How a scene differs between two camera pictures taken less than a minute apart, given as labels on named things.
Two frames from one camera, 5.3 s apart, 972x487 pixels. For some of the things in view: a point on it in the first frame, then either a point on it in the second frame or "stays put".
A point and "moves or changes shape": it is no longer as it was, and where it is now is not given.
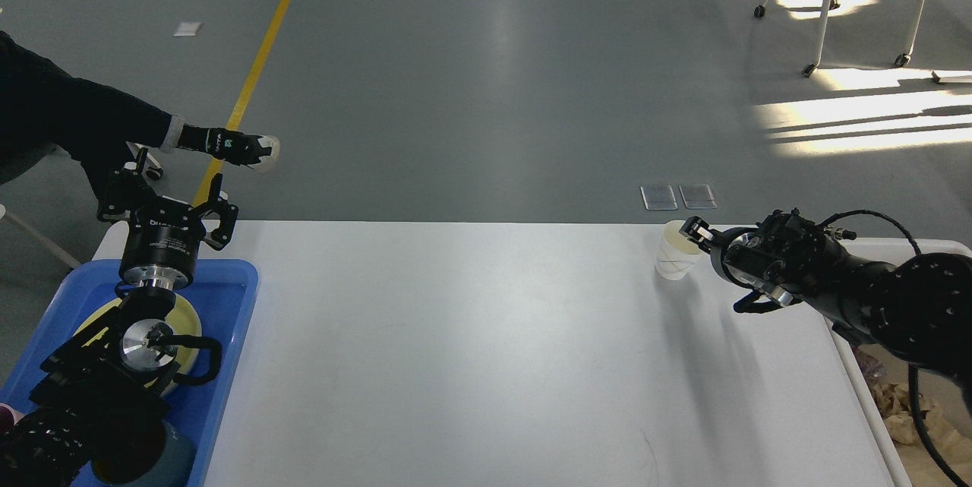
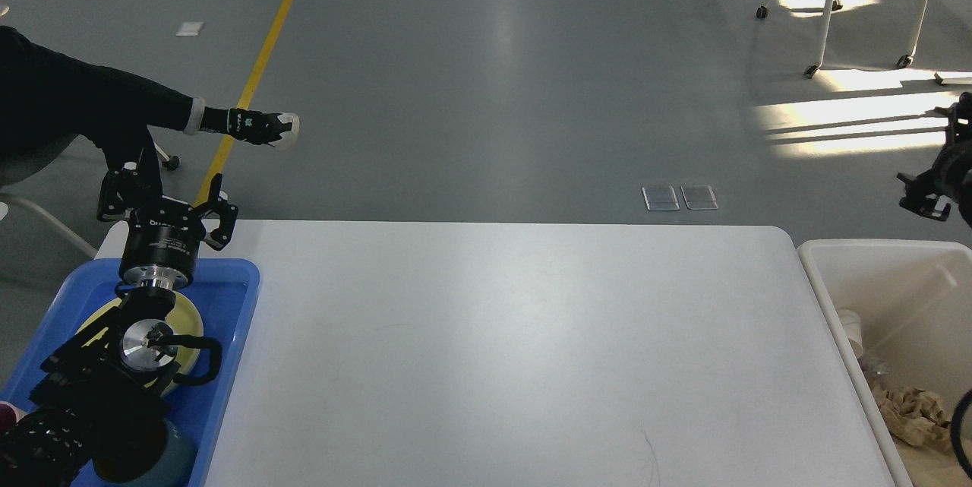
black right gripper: [769, 257] → [951, 173]
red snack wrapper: [872, 367] stays put
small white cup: [677, 255] moves or changes shape
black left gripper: [161, 245] stays put
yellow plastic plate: [184, 319] stays put
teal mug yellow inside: [158, 455] stays put
